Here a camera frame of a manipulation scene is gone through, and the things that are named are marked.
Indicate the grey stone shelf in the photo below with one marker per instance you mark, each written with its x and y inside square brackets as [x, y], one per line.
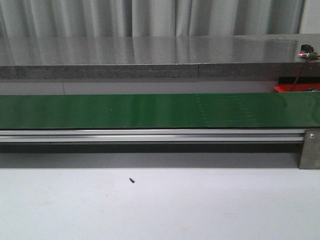
[271, 55]

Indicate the small green circuit board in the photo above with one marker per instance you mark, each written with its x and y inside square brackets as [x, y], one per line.
[308, 52]

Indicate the green conveyor belt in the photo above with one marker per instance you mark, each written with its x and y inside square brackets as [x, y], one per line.
[137, 111]

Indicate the grey pleated curtain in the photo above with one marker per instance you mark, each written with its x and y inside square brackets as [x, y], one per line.
[148, 18]

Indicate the aluminium conveyor frame rail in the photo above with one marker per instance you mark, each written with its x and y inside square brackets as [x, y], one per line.
[152, 135]

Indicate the red plastic bin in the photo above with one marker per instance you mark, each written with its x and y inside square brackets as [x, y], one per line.
[303, 84]

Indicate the metal conveyor support bracket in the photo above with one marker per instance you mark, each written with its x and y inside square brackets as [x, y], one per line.
[310, 156]

